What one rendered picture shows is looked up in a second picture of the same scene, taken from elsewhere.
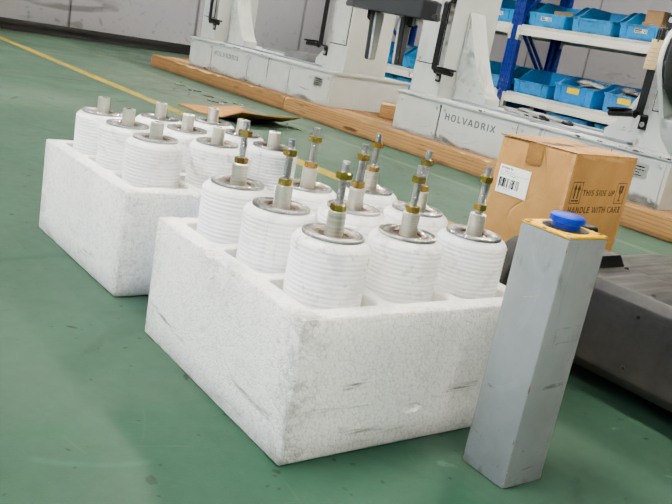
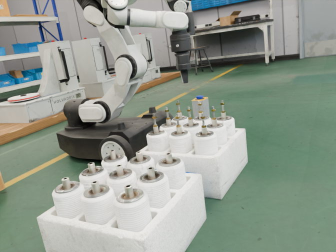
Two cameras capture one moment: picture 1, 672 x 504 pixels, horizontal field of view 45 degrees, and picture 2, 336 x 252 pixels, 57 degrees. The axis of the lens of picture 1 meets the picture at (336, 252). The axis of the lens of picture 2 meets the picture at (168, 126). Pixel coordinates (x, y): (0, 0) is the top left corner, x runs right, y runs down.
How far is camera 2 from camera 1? 2.09 m
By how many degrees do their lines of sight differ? 105
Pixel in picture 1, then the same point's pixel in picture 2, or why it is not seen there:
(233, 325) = (238, 150)
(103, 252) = (199, 213)
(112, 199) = (197, 186)
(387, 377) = not seen: hidden behind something
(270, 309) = (241, 135)
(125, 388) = (255, 184)
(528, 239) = (204, 102)
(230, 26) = not seen: outside the picture
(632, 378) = not seen: hidden behind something
